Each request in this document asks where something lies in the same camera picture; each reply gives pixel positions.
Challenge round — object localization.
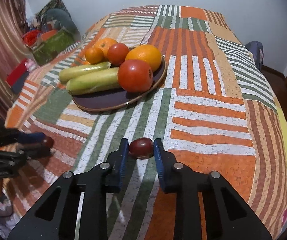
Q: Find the green storage box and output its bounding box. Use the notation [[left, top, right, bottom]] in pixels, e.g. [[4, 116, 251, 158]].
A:
[[32, 29, 75, 65]]

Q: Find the dark purple plate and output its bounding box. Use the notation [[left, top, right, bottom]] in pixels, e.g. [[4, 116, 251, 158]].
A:
[[72, 54, 167, 112]]

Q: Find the orange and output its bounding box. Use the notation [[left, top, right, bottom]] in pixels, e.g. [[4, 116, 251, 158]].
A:
[[125, 44, 162, 72], [93, 38, 119, 58]]

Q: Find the red box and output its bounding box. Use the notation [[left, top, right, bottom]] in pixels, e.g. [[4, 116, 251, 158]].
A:
[[5, 59, 31, 93]]

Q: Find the brown striped curtain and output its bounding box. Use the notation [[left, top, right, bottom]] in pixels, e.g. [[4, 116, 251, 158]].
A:
[[0, 0, 34, 113]]

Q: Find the dark patterned cushion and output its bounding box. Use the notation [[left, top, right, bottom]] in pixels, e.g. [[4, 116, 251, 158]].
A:
[[37, 0, 71, 18]]

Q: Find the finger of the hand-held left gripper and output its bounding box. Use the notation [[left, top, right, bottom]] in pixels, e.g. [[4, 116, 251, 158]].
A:
[[18, 144, 51, 159], [0, 132, 46, 145]]

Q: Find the yellow banana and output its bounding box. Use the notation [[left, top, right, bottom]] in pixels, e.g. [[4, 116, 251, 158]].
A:
[[59, 61, 111, 83], [66, 67, 121, 95]]

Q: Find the grey pillow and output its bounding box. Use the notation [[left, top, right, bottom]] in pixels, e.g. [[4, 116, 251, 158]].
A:
[[45, 8, 80, 37]]

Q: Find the blue-grey chair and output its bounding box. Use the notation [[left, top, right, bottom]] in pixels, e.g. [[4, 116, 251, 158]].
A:
[[245, 41, 264, 70]]

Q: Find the striped patchwork blanket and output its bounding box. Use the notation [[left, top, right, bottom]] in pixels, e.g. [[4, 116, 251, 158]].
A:
[[5, 4, 287, 240]]

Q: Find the red cloth bag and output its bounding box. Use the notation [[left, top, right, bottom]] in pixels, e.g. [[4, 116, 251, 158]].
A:
[[22, 29, 42, 47]]

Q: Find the small tangerine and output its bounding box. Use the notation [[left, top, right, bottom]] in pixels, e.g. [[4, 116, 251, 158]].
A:
[[85, 47, 104, 65]]

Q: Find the red tomato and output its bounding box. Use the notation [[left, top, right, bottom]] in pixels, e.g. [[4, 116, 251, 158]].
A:
[[107, 43, 130, 67], [117, 59, 153, 93]]

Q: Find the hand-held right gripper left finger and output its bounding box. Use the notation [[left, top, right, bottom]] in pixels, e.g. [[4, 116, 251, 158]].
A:
[[7, 138, 129, 240]]

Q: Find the orange box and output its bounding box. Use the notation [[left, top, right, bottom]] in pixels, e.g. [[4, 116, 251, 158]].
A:
[[40, 30, 59, 43]]

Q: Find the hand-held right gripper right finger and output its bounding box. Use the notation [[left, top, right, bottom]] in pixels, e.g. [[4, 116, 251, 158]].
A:
[[153, 138, 272, 240]]

